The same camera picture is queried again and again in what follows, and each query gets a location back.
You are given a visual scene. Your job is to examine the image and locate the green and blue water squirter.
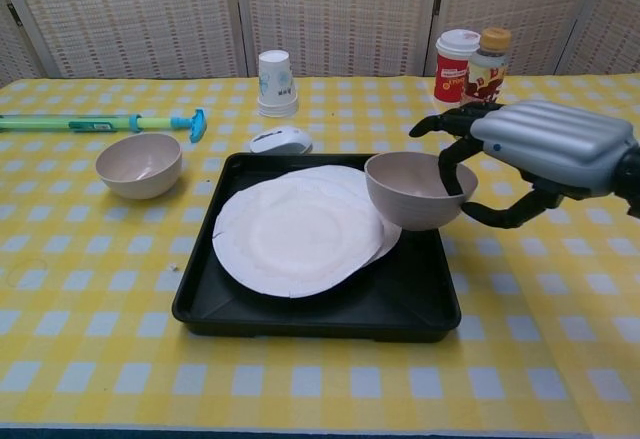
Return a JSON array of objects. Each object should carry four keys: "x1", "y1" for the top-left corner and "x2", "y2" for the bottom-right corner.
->
[{"x1": 0, "y1": 108, "x2": 208, "y2": 144}]

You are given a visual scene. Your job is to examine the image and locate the black square tray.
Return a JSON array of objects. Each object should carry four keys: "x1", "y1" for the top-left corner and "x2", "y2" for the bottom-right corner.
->
[{"x1": 171, "y1": 152, "x2": 462, "y2": 344}]

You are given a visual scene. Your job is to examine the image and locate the white paper plate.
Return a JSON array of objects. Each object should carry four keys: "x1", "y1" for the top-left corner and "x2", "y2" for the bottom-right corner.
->
[{"x1": 211, "y1": 177, "x2": 385, "y2": 300}]

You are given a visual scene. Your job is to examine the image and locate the red coffee cup white lid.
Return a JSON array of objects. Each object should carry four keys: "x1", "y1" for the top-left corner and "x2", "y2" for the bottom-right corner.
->
[{"x1": 433, "y1": 28, "x2": 482, "y2": 105}]

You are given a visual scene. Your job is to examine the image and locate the white paper cup stack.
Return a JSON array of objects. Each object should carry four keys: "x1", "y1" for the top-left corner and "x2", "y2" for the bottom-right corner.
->
[{"x1": 256, "y1": 49, "x2": 300, "y2": 119}]

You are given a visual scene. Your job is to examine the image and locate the beige bowl with pink residue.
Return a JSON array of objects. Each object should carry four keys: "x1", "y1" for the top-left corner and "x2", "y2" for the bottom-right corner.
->
[{"x1": 95, "y1": 132, "x2": 183, "y2": 201}]

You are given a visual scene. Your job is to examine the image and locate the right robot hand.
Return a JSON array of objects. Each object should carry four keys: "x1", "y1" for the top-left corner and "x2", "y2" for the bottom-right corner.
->
[{"x1": 408, "y1": 99, "x2": 639, "y2": 230}]

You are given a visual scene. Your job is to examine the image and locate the white computer mouse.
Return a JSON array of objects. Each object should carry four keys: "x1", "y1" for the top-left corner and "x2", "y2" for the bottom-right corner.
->
[{"x1": 249, "y1": 125, "x2": 314, "y2": 156}]

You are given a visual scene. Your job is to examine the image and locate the yellow checked tablecloth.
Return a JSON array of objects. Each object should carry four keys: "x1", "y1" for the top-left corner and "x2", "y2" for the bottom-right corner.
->
[{"x1": 0, "y1": 73, "x2": 640, "y2": 433}]

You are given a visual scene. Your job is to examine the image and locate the woven folding screen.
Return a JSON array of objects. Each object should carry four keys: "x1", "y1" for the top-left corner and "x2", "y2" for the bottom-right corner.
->
[{"x1": 0, "y1": 0, "x2": 640, "y2": 88}]

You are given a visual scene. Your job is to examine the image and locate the plain beige bowl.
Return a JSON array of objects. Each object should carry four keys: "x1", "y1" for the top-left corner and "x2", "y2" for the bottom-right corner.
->
[{"x1": 363, "y1": 151, "x2": 479, "y2": 233}]

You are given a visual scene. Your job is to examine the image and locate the white paper plate cracked rim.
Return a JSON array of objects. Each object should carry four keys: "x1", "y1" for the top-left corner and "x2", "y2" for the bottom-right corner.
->
[{"x1": 284, "y1": 163, "x2": 404, "y2": 265}]

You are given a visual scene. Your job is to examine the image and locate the drink bottle with gold cap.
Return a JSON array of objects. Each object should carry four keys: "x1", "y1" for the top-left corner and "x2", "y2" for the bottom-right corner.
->
[{"x1": 459, "y1": 27, "x2": 513, "y2": 110}]

